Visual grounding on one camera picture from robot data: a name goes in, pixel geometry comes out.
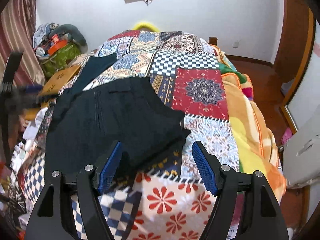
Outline dark teal folded garment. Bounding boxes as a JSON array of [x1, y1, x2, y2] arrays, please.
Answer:
[[63, 53, 117, 95]]

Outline striped red curtain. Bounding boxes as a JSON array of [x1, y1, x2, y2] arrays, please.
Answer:
[[1, 0, 45, 86]]

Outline orange box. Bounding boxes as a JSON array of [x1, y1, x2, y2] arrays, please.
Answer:
[[48, 34, 68, 56]]

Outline wooden door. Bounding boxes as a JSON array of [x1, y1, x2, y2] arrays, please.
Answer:
[[272, 0, 316, 81]]

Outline pink croc shoe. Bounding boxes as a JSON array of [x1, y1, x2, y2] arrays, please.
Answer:
[[281, 127, 293, 145]]

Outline black pants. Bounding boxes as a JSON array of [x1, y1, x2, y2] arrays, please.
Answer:
[[44, 77, 190, 177]]

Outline grey plush toy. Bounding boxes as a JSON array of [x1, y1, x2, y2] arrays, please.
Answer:
[[48, 24, 87, 47]]

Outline green patterned storage bag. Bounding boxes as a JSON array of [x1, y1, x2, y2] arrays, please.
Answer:
[[39, 42, 81, 80]]

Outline orange yellow fleece blanket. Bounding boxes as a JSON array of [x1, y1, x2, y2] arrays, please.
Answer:
[[212, 45, 286, 201]]

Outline yellow object behind bed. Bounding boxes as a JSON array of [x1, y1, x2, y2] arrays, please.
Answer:
[[131, 21, 160, 33]]

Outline patchwork patterned bedsheet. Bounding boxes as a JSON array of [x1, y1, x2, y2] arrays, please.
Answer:
[[15, 29, 241, 240]]

